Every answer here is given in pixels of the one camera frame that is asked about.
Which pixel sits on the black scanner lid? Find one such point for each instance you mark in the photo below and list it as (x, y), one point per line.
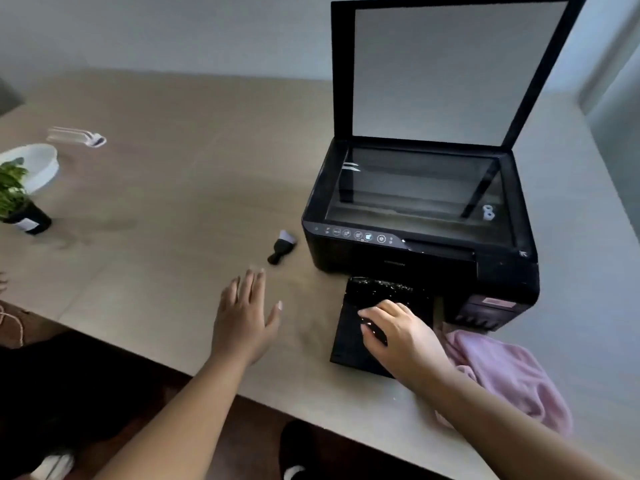
(450, 69)

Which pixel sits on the person's black shoe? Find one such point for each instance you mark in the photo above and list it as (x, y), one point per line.
(295, 452)

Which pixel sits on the person's right forearm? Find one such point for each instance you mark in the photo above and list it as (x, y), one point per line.
(500, 424)

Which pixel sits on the person's left little finger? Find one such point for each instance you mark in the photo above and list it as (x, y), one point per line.
(224, 302)

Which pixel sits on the white plastic tweezers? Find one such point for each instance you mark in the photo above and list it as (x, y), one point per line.
(77, 136)

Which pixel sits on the black printer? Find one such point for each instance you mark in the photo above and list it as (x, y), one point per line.
(425, 234)

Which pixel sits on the person's left thumb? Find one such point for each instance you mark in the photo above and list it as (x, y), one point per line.
(274, 319)

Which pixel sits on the black brush with white bristles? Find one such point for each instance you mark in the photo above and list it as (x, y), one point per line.
(281, 247)

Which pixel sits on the person's right hand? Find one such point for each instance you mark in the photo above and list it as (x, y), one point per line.
(407, 342)

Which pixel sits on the small white plastic roller part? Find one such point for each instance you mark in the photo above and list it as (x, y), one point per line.
(488, 213)

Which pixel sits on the person's black trousers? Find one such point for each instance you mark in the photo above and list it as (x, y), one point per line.
(75, 389)

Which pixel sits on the black printer output tray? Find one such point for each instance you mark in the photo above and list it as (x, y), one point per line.
(350, 339)

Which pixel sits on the person's white shoe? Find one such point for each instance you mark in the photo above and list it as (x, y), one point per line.
(52, 467)

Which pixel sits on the green plant in black pot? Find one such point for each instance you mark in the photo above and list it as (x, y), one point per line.
(17, 204)

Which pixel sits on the person's right thumb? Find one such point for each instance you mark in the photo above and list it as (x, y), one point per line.
(371, 339)

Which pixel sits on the person's left hand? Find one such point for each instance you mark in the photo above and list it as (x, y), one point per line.
(240, 327)

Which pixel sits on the person's left middle finger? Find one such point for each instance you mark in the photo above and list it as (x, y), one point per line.
(248, 289)

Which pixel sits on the pink cloth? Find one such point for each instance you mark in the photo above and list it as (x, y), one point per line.
(510, 379)

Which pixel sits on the person's left forearm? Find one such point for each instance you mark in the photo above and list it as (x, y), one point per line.
(165, 422)

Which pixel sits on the white bowl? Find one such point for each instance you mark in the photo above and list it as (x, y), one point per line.
(37, 162)

